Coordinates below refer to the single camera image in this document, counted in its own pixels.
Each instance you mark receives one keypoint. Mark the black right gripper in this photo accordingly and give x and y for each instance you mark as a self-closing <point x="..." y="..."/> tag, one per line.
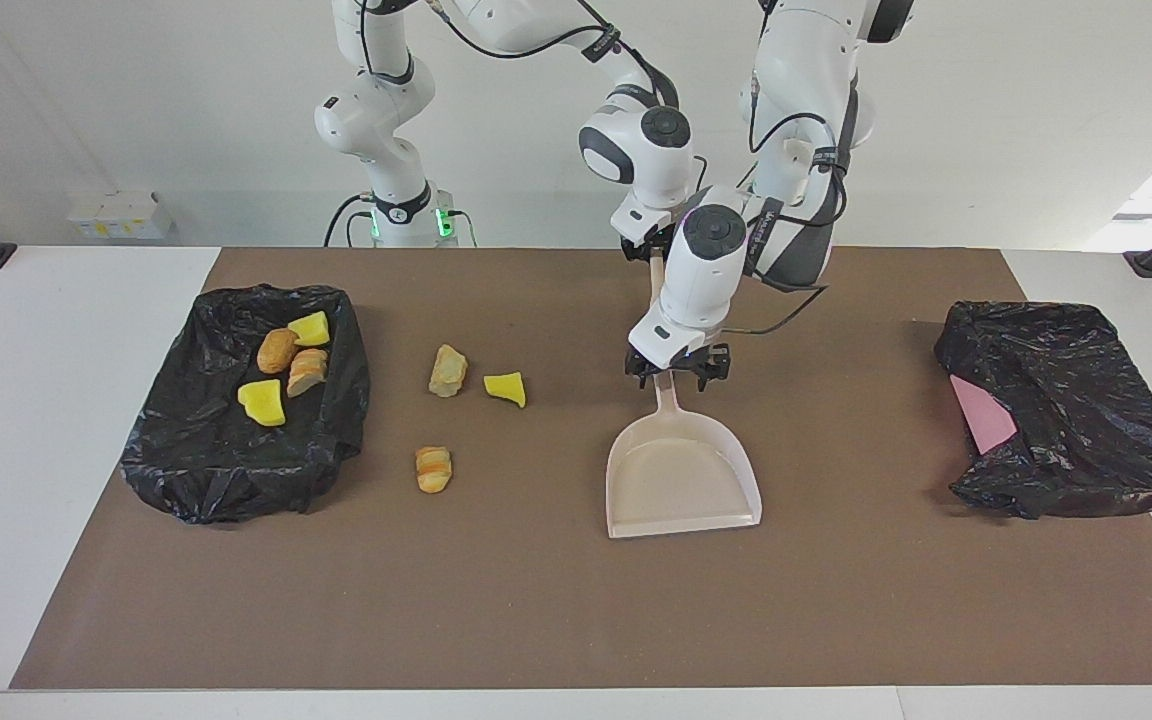
<point x="651" y="238"/>

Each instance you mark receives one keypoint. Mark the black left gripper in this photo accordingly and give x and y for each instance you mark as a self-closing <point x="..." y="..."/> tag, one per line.
<point x="681" y="357"/>

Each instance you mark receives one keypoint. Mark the beige brush with black bristles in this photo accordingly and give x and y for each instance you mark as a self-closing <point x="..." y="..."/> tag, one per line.
<point x="656" y="280"/>

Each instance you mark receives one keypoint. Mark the beige plastic dustpan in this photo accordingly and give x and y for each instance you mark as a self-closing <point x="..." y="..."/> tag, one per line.
<point x="681" y="480"/>

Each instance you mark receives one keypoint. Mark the yellow sponge piece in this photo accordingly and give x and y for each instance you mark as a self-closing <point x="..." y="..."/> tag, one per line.
<point x="506" y="389"/>
<point x="310" y="329"/>
<point x="263" y="403"/>

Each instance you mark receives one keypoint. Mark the pale toy bread piece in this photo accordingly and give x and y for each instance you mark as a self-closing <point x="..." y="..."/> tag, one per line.
<point x="448" y="371"/>

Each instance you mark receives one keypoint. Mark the striped toy croissant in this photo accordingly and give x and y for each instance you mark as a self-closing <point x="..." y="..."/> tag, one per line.
<point x="434" y="470"/>
<point x="307" y="372"/>

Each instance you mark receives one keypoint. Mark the brown oval toy bread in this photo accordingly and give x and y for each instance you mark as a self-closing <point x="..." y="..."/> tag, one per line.
<point x="277" y="351"/>

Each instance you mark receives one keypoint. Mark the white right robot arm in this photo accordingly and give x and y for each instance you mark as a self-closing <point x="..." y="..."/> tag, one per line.
<point x="376" y="110"/>

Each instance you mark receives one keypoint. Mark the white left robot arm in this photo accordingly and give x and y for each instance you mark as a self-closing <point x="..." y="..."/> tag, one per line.
<point x="706" y="270"/>

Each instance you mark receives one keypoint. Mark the pink bin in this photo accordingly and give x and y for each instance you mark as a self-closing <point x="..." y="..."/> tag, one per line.
<point x="984" y="420"/>

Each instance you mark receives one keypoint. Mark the crumpled black trash bag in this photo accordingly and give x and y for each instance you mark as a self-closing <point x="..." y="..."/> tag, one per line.
<point x="1086" y="430"/>

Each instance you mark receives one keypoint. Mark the right black trash bag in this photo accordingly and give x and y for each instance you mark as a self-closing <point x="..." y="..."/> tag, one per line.
<point x="206" y="470"/>

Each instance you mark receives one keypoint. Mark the brown table mat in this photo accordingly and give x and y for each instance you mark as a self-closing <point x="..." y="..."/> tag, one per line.
<point x="536" y="600"/>

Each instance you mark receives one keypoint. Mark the white wall socket box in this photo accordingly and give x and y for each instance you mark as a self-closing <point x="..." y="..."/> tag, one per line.
<point x="121" y="215"/>

